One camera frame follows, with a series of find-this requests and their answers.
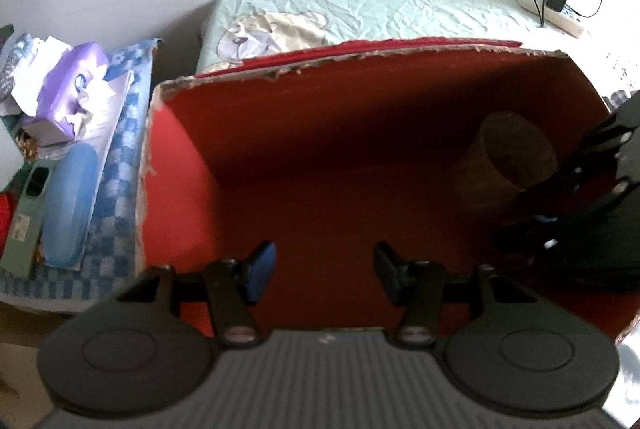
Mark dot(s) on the white power strip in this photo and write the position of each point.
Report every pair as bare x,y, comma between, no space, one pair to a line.
562,20

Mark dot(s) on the white flat box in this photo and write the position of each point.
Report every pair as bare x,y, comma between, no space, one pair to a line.
7,159

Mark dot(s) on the white purple booklet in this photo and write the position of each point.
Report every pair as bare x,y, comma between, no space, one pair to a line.
107,119

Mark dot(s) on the purple tissue pack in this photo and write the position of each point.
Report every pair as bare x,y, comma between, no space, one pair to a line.
65,79

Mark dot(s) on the dark checkered cloth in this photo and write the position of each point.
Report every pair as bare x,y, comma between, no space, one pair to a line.
620,99

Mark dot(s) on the brown paper cup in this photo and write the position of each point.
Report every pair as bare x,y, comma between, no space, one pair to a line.
510,149

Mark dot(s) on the green phone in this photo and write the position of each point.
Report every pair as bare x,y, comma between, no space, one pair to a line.
22,214

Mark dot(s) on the blue checkered cloth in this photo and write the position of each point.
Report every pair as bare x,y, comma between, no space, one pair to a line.
117,189

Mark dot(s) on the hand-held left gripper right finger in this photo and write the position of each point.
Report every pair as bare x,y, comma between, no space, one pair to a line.
388,270

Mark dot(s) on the light green printed bed sheet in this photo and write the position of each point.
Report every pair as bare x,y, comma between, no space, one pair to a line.
400,11

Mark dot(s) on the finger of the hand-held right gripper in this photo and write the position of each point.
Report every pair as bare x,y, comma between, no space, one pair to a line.
595,149
585,221

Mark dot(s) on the red cardboard box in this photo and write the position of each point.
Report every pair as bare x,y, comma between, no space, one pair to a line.
325,189

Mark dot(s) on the crumpled white paper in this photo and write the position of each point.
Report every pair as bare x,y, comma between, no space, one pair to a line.
30,94

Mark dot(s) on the blue glasses case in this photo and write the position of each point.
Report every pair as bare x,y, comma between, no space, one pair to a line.
67,209

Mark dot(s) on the grey patterned cloth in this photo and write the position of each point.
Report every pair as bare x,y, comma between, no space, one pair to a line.
12,59

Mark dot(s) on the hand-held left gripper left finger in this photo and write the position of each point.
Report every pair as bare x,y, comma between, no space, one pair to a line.
262,267

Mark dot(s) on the red object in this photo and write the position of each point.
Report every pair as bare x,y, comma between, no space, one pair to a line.
4,221

